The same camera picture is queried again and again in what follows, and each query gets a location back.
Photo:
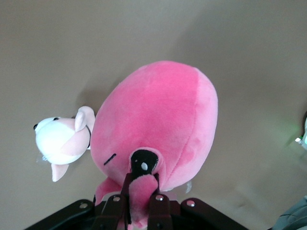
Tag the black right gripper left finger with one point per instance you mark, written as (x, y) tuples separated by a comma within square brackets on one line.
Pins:
[(96, 218)]

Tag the pink round plush toy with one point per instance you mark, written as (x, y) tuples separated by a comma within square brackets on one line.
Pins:
[(156, 107)]

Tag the white pink plush dog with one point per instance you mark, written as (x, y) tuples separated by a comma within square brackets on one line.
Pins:
[(57, 139)]

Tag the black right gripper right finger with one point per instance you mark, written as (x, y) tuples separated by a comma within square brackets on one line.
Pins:
[(172, 215)]

